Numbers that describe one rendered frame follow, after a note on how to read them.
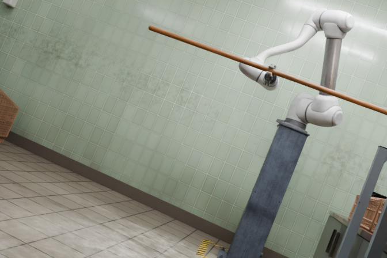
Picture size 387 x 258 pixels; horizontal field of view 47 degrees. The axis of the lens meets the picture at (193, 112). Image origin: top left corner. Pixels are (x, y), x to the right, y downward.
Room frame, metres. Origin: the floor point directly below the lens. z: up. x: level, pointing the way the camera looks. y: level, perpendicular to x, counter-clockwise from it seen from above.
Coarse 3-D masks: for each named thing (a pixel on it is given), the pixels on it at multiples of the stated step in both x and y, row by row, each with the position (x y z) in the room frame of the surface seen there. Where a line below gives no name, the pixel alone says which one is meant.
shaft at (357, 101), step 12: (168, 36) 2.65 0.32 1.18; (180, 36) 2.62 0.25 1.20; (204, 48) 2.59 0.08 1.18; (216, 48) 2.58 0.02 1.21; (240, 60) 2.54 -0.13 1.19; (276, 72) 2.49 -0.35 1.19; (312, 84) 2.44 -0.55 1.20; (336, 96) 2.41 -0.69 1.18; (348, 96) 2.39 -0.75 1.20; (372, 108) 2.37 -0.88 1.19; (384, 108) 2.36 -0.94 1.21
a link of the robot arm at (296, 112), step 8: (296, 96) 3.09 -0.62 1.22; (304, 96) 3.04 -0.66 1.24; (312, 96) 3.04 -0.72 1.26; (296, 104) 3.05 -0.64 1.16; (304, 104) 3.00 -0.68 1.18; (288, 112) 3.09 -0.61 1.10; (296, 112) 3.03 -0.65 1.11; (304, 112) 2.99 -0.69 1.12; (296, 120) 3.03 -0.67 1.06; (304, 120) 3.02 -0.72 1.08
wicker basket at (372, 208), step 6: (372, 198) 2.23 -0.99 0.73; (378, 198) 2.56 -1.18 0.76; (354, 204) 2.57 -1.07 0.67; (372, 204) 2.19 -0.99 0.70; (378, 204) 2.06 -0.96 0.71; (366, 210) 2.26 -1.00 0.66; (372, 210) 2.14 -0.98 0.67; (366, 216) 2.21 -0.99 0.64; (372, 216) 2.11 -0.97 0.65; (366, 222) 2.17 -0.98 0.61; (372, 222) 2.06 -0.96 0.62; (366, 228) 2.11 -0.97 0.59
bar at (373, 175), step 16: (384, 160) 1.96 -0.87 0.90; (368, 176) 1.98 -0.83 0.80; (368, 192) 1.96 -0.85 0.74; (384, 208) 1.51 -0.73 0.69; (352, 224) 1.97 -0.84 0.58; (384, 224) 1.50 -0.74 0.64; (352, 240) 1.96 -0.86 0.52; (384, 240) 1.49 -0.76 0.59; (336, 256) 1.99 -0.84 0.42; (368, 256) 1.50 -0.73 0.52
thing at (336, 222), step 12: (336, 216) 2.71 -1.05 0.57; (324, 228) 3.04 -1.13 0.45; (336, 228) 2.59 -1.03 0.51; (360, 228) 1.99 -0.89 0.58; (324, 240) 2.85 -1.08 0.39; (336, 240) 2.40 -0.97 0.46; (360, 240) 1.93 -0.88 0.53; (324, 252) 2.68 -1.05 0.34; (336, 252) 2.33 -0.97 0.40; (360, 252) 1.85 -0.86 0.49; (384, 252) 1.54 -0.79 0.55
